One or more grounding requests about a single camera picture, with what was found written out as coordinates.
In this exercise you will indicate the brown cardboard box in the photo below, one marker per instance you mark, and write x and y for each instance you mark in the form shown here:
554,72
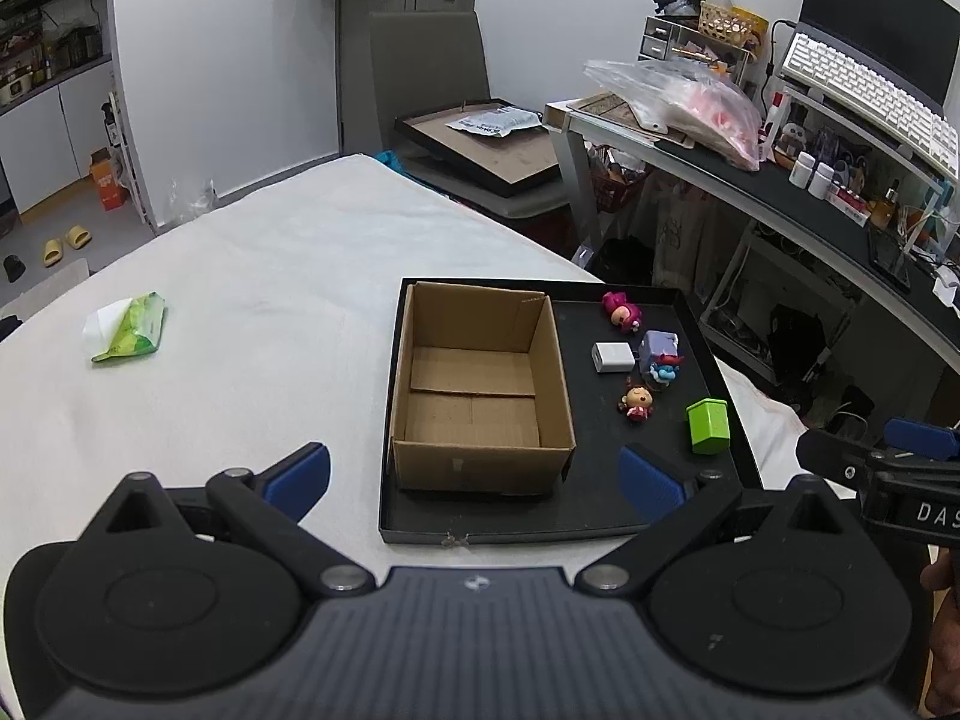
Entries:
479,400

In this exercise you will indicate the purple block figurine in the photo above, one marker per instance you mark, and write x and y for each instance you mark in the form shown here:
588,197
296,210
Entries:
659,359

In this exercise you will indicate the green tissue packet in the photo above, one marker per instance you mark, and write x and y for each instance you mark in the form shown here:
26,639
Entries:
125,329

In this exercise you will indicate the black monitor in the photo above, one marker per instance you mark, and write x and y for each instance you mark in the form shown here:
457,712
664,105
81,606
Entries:
914,42

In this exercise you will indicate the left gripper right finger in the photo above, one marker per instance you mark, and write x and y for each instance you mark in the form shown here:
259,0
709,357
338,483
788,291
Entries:
676,504

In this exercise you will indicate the white keyboard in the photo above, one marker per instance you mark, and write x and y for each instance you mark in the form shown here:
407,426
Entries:
879,101

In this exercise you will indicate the black curved desk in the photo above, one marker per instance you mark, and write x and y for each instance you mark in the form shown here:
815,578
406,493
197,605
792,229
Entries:
766,196

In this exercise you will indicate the grey chair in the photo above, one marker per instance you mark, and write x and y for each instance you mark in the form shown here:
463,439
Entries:
430,60

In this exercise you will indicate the red-haired girl figurine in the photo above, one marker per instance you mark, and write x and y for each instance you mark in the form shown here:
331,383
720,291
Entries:
636,402

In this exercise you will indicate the white power adapter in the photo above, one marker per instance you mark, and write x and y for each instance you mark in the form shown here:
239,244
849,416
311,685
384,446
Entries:
612,357

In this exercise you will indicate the orange box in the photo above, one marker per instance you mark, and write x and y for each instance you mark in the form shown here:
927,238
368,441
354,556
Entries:
112,194

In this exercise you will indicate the black shallow tray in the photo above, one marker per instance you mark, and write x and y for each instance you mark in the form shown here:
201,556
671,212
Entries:
586,501

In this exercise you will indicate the pink hooded figurine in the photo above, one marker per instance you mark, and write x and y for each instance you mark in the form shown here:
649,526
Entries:
622,313

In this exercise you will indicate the yellow slipper pair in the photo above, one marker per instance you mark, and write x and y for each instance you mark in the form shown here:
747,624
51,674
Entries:
77,237

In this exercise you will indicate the white cloth tablecover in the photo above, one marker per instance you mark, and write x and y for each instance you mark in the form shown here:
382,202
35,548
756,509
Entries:
279,324

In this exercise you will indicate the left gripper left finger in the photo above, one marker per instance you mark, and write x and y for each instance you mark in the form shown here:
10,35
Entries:
263,512

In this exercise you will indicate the green tin container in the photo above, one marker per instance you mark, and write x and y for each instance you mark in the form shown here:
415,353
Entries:
708,423

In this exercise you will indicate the clear plastic bag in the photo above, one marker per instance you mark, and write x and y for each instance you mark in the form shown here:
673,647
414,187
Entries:
689,97

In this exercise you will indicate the person's hand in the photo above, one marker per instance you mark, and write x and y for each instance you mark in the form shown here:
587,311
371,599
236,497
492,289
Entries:
942,577

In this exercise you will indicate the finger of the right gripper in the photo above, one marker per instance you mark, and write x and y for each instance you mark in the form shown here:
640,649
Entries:
922,439

